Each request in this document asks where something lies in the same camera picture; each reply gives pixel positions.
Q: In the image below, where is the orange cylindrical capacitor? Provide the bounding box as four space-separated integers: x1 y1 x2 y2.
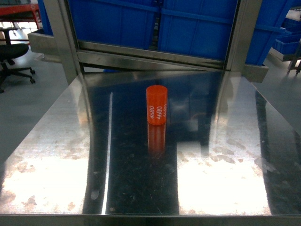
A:
146 85 168 125

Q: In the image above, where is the left blue plastic crate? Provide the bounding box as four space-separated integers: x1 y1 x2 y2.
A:
69 0 159 49

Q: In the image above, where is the blue plastic crate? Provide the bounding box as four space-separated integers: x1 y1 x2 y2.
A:
158 0 238 61
69 0 159 49

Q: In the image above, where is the right blue plastic crate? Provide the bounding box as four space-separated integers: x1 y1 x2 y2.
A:
158 0 238 61

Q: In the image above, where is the far right blue crate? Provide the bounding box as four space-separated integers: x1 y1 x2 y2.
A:
246 0 294 65

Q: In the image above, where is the black office chair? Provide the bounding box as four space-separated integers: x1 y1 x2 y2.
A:
0 27 36 93

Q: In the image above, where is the small blue bin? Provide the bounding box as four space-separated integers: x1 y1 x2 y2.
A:
273 34 301 55

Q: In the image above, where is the stainless steel rack frame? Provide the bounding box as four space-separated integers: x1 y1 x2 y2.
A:
28 0 268 83

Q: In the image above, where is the red metal frame table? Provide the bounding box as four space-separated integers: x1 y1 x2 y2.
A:
0 0 41 23

